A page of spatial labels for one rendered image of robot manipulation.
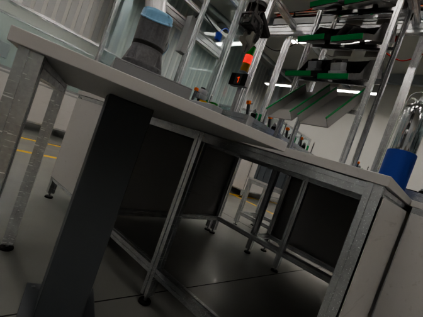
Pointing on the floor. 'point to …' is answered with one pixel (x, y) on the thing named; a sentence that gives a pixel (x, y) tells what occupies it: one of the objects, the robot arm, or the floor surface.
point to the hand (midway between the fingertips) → (246, 51)
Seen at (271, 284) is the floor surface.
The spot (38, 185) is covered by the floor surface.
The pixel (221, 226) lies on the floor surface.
